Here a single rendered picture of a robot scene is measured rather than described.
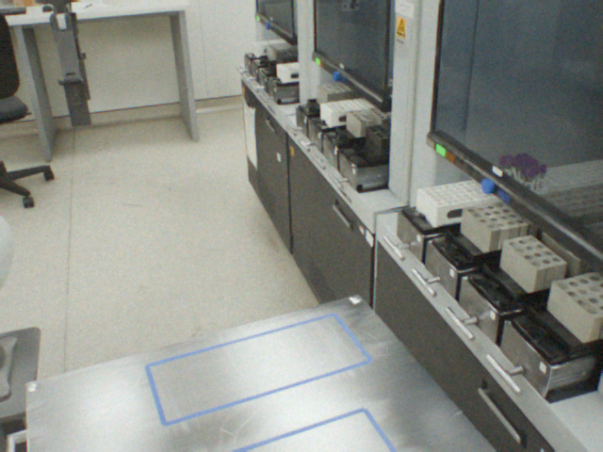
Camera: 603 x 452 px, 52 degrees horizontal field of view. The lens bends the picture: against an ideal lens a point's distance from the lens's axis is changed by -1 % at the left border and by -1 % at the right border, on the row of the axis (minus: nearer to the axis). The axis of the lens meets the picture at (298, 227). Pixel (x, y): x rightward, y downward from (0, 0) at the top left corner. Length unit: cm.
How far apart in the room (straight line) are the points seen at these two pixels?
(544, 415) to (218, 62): 405
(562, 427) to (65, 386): 80
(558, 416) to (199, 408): 58
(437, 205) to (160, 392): 74
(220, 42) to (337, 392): 402
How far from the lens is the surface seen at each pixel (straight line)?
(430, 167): 154
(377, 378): 102
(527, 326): 117
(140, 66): 479
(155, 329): 253
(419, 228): 144
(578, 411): 116
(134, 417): 100
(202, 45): 480
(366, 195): 176
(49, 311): 278
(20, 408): 126
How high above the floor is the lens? 150
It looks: 29 degrees down
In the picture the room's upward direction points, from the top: 2 degrees counter-clockwise
